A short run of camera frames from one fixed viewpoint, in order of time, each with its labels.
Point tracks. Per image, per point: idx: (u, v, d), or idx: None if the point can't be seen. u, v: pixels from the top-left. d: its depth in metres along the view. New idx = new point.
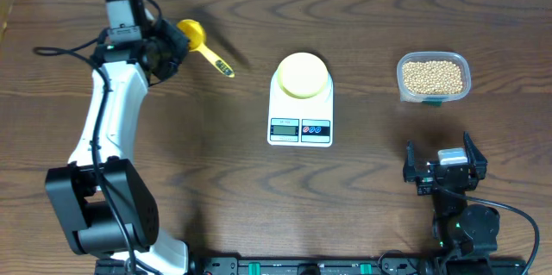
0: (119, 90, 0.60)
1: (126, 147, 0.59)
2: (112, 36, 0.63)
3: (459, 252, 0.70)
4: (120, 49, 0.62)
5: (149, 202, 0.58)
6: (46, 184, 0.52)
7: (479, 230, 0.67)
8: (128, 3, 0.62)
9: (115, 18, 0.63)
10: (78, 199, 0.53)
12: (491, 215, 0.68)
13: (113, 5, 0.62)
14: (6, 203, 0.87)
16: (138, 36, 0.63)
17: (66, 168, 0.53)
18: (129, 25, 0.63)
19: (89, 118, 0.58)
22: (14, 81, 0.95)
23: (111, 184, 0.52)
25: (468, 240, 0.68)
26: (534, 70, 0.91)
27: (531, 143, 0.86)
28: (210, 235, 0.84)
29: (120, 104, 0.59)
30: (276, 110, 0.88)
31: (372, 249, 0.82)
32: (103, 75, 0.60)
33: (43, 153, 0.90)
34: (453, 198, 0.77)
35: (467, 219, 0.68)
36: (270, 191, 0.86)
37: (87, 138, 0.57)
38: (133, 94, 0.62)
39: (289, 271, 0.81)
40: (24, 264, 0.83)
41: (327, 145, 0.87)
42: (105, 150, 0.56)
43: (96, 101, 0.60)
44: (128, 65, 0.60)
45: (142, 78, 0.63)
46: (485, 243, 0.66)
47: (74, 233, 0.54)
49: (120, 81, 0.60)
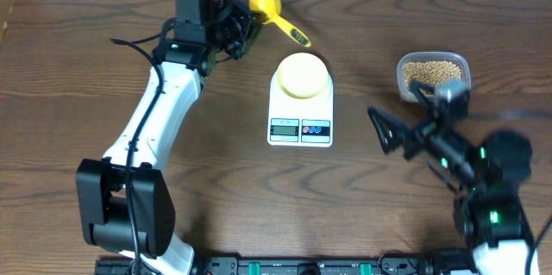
0: (171, 92, 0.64)
1: (161, 156, 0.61)
2: (178, 32, 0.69)
3: (484, 187, 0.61)
4: (183, 47, 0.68)
5: (169, 212, 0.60)
6: (77, 172, 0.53)
7: (510, 155, 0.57)
8: (197, 1, 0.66)
9: (182, 13, 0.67)
10: (102, 195, 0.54)
12: (520, 139, 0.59)
13: None
14: (5, 203, 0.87)
16: (202, 36, 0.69)
17: (100, 163, 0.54)
18: (194, 23, 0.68)
19: (134, 117, 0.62)
22: (15, 82, 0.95)
23: (137, 191, 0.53)
25: (495, 169, 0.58)
26: (534, 71, 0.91)
27: (531, 143, 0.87)
28: (210, 235, 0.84)
29: (167, 109, 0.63)
30: (276, 110, 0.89)
31: (372, 249, 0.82)
32: (159, 75, 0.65)
33: (43, 154, 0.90)
34: (459, 143, 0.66)
35: (491, 145, 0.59)
36: (270, 191, 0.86)
37: (128, 136, 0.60)
38: (181, 103, 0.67)
39: (289, 271, 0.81)
40: (23, 264, 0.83)
41: (327, 145, 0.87)
42: (141, 153, 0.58)
43: (147, 98, 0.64)
44: (187, 71, 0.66)
45: (194, 86, 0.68)
46: (516, 169, 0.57)
47: (90, 224, 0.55)
49: (175, 85, 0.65)
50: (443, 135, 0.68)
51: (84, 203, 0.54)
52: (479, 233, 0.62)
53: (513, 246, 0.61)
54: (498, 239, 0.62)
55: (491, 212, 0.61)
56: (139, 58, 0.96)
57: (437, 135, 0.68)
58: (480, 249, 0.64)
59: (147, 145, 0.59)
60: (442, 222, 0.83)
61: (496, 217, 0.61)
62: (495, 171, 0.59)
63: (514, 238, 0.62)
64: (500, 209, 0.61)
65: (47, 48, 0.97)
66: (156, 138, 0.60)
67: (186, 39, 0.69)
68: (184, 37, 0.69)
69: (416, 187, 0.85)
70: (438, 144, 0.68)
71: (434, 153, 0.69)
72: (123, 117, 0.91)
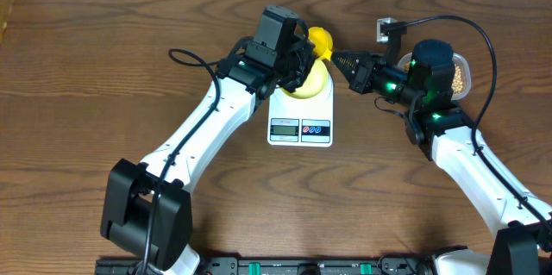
0: (223, 112, 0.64)
1: (197, 174, 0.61)
2: (250, 50, 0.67)
3: (422, 93, 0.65)
4: (247, 69, 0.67)
5: (185, 235, 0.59)
6: (112, 171, 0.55)
7: (434, 56, 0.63)
8: (279, 27, 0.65)
9: (261, 34, 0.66)
10: (128, 197, 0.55)
12: (442, 43, 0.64)
13: (266, 21, 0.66)
14: (5, 203, 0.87)
16: (272, 60, 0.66)
17: (135, 167, 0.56)
18: (269, 46, 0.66)
19: (182, 128, 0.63)
22: (14, 81, 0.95)
23: (163, 208, 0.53)
25: (426, 68, 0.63)
26: (534, 70, 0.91)
27: (531, 143, 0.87)
28: (211, 235, 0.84)
29: (216, 128, 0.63)
30: (276, 111, 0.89)
31: (373, 249, 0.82)
32: (218, 90, 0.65)
33: (43, 153, 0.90)
34: (400, 71, 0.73)
35: (419, 51, 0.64)
36: (270, 191, 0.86)
37: (171, 147, 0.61)
38: (232, 122, 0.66)
39: (289, 271, 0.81)
40: (24, 264, 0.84)
41: (327, 145, 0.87)
42: (178, 169, 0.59)
43: (201, 109, 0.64)
44: (247, 93, 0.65)
45: (248, 110, 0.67)
46: (442, 66, 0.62)
47: (109, 221, 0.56)
49: (230, 106, 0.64)
50: (389, 65, 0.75)
51: (109, 200, 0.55)
52: (429, 133, 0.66)
53: (458, 132, 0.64)
54: (443, 128, 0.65)
55: (434, 114, 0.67)
56: (138, 58, 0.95)
57: (385, 65, 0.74)
58: (433, 147, 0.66)
59: (185, 162, 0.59)
60: (442, 222, 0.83)
61: (437, 114, 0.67)
62: (424, 68, 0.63)
63: (456, 126, 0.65)
64: (442, 111, 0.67)
65: (47, 48, 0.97)
66: (197, 156, 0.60)
67: (255, 60, 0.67)
68: (253, 57, 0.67)
69: (415, 187, 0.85)
70: (385, 71, 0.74)
71: (377, 85, 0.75)
72: (122, 117, 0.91)
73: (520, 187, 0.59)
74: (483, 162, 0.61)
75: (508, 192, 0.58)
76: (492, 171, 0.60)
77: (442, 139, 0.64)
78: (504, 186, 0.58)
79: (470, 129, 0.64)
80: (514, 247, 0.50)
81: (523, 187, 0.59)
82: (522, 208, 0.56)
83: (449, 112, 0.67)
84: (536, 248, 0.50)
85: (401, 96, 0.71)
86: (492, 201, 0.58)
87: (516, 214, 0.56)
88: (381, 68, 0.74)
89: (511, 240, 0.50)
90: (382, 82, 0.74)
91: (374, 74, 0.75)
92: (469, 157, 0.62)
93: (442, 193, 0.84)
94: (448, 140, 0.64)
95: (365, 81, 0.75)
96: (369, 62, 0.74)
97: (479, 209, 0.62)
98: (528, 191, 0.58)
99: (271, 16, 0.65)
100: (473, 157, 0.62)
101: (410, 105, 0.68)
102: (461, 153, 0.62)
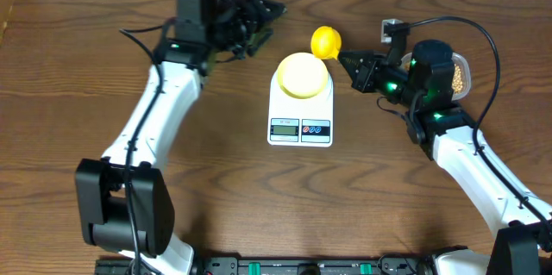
0: (171, 92, 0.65)
1: (160, 154, 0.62)
2: (178, 30, 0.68)
3: (422, 92, 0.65)
4: (182, 50, 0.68)
5: (169, 212, 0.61)
6: (76, 172, 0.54)
7: (434, 55, 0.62)
8: (197, 1, 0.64)
9: (183, 13, 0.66)
10: (101, 194, 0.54)
12: (442, 43, 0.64)
13: None
14: (5, 203, 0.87)
16: (202, 36, 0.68)
17: (98, 162, 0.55)
18: (196, 23, 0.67)
19: (134, 116, 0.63)
22: (14, 81, 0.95)
23: (137, 191, 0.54)
25: (425, 67, 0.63)
26: (535, 70, 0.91)
27: (531, 143, 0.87)
28: (210, 235, 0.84)
29: (166, 108, 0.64)
30: (276, 110, 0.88)
31: (372, 249, 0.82)
32: (159, 73, 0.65)
33: (43, 153, 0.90)
34: (403, 71, 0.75)
35: (419, 50, 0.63)
36: (270, 191, 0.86)
37: (128, 136, 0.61)
38: (183, 98, 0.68)
39: (289, 271, 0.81)
40: (25, 264, 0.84)
41: (327, 145, 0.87)
42: (141, 153, 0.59)
43: (148, 95, 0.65)
44: (187, 71, 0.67)
45: (196, 85, 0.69)
46: (441, 65, 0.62)
47: (90, 224, 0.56)
49: (175, 85, 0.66)
50: (392, 65, 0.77)
51: (83, 203, 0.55)
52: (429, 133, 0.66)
53: (461, 132, 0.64)
54: (444, 128, 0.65)
55: (435, 113, 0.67)
56: (139, 58, 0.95)
57: (387, 65, 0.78)
58: (434, 146, 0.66)
59: (146, 144, 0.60)
60: (442, 223, 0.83)
61: (439, 114, 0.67)
62: (424, 67, 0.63)
63: (458, 126, 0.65)
64: (442, 111, 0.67)
65: (47, 48, 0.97)
66: (156, 137, 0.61)
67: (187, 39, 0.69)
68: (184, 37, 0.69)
69: (416, 187, 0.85)
70: (389, 73, 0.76)
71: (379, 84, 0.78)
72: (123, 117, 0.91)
73: (521, 187, 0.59)
74: (484, 162, 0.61)
75: (510, 192, 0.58)
76: (491, 169, 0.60)
77: (444, 139, 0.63)
78: (505, 186, 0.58)
79: (472, 128, 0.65)
80: (514, 245, 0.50)
81: (523, 186, 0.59)
82: (523, 208, 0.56)
83: (451, 112, 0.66)
84: (537, 247, 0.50)
85: (401, 96, 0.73)
86: (493, 200, 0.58)
87: (517, 214, 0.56)
88: (384, 69, 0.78)
89: (512, 240, 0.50)
90: (384, 83, 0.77)
91: (376, 73, 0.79)
92: (470, 157, 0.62)
93: (442, 193, 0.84)
94: (448, 139, 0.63)
95: (367, 81, 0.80)
96: (371, 62, 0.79)
97: (479, 208, 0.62)
98: (529, 191, 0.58)
99: None
100: (474, 157, 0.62)
101: (411, 104, 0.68)
102: (461, 153, 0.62)
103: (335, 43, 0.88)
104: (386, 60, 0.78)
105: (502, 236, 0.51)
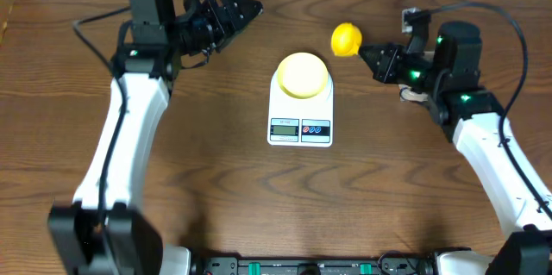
0: (135, 111, 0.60)
1: (136, 182, 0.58)
2: (136, 34, 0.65)
3: (447, 70, 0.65)
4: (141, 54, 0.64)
5: (153, 237, 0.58)
6: (47, 223, 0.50)
7: (460, 32, 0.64)
8: None
9: (139, 15, 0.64)
10: (79, 242, 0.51)
12: (469, 23, 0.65)
13: None
14: (4, 203, 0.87)
16: (162, 37, 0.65)
17: (71, 209, 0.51)
18: (153, 24, 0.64)
19: (101, 146, 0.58)
22: (14, 81, 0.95)
23: (116, 234, 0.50)
25: (451, 43, 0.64)
26: (535, 70, 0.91)
27: (532, 143, 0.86)
28: (210, 235, 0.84)
29: (133, 132, 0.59)
30: (276, 110, 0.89)
31: (372, 249, 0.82)
32: (122, 90, 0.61)
33: (43, 153, 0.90)
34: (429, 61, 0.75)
35: (445, 27, 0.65)
36: (270, 191, 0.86)
37: (97, 171, 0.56)
38: (152, 115, 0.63)
39: (289, 271, 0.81)
40: (24, 264, 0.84)
41: (327, 145, 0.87)
42: (113, 190, 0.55)
43: (112, 119, 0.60)
44: (151, 80, 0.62)
45: (163, 94, 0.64)
46: (467, 40, 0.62)
47: (74, 269, 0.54)
49: (140, 103, 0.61)
50: (415, 56, 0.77)
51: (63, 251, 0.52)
52: (454, 113, 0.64)
53: (486, 118, 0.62)
54: (470, 112, 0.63)
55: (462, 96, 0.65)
56: None
57: (410, 54, 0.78)
58: (456, 129, 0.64)
59: (116, 178, 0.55)
60: (442, 222, 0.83)
61: (467, 96, 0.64)
62: (450, 44, 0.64)
63: (485, 111, 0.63)
64: (470, 94, 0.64)
65: (47, 48, 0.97)
66: (128, 168, 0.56)
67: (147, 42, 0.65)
68: (143, 40, 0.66)
69: (416, 187, 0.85)
70: (413, 63, 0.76)
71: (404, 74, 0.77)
72: None
73: (542, 190, 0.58)
74: (507, 155, 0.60)
75: (529, 193, 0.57)
76: (514, 166, 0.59)
77: (469, 124, 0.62)
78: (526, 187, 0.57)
79: (499, 116, 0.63)
80: (526, 250, 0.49)
81: (544, 190, 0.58)
82: (541, 211, 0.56)
83: (479, 95, 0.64)
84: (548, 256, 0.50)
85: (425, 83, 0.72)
86: (511, 198, 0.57)
87: (533, 217, 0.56)
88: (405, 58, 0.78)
89: (523, 244, 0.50)
90: (408, 72, 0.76)
91: (398, 62, 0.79)
92: (493, 147, 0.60)
93: (442, 193, 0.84)
94: (473, 124, 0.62)
95: (389, 70, 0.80)
96: (392, 51, 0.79)
97: (492, 200, 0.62)
98: (548, 196, 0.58)
99: None
100: (498, 148, 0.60)
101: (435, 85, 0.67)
102: (486, 142, 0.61)
103: (356, 39, 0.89)
104: (410, 49, 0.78)
105: (514, 240, 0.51)
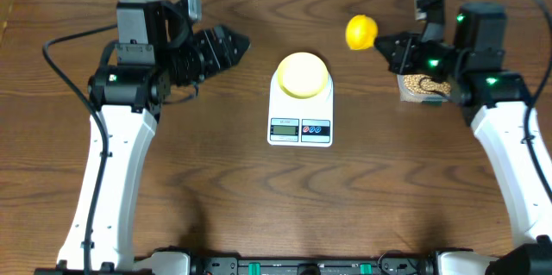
0: (118, 153, 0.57)
1: (124, 232, 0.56)
2: (122, 53, 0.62)
3: (468, 48, 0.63)
4: (124, 77, 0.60)
5: None
6: None
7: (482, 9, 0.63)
8: (141, 15, 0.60)
9: (126, 32, 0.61)
10: None
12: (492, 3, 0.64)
13: (125, 14, 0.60)
14: (4, 203, 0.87)
16: (150, 56, 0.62)
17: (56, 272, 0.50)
18: (141, 42, 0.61)
19: (84, 198, 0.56)
22: (14, 81, 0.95)
23: None
25: (473, 20, 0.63)
26: (535, 70, 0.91)
27: None
28: (210, 235, 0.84)
29: (116, 178, 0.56)
30: (276, 110, 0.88)
31: (373, 249, 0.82)
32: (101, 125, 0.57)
33: (42, 153, 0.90)
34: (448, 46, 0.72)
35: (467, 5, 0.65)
36: (270, 191, 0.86)
37: (81, 226, 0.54)
38: (137, 153, 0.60)
39: (289, 271, 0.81)
40: (24, 264, 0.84)
41: (327, 145, 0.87)
42: (98, 248, 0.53)
43: (95, 164, 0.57)
44: (135, 114, 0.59)
45: (148, 126, 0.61)
46: (490, 16, 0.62)
47: None
49: (123, 141, 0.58)
50: (431, 43, 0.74)
51: None
52: (478, 97, 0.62)
53: (512, 108, 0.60)
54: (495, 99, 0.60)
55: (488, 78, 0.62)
56: None
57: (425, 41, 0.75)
58: (477, 115, 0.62)
59: (102, 235, 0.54)
60: (442, 223, 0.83)
61: (492, 78, 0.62)
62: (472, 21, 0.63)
63: (511, 98, 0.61)
64: (496, 76, 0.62)
65: None
66: (113, 222, 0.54)
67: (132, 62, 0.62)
68: (129, 59, 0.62)
69: (416, 187, 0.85)
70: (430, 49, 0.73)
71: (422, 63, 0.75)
72: None
73: None
74: (529, 154, 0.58)
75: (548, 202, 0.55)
76: (536, 170, 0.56)
77: (492, 111, 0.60)
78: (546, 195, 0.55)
79: (526, 107, 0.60)
80: (536, 261, 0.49)
81: None
82: None
83: (505, 76, 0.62)
84: None
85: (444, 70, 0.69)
86: (527, 204, 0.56)
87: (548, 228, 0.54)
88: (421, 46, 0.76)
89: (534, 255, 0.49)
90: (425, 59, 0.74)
91: (415, 52, 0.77)
92: (517, 144, 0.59)
93: (442, 193, 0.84)
94: (498, 111, 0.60)
95: (404, 61, 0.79)
96: (405, 41, 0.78)
97: (508, 203, 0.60)
98: None
99: (128, 8, 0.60)
100: (521, 145, 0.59)
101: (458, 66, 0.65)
102: (508, 136, 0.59)
103: (369, 30, 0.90)
104: (425, 37, 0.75)
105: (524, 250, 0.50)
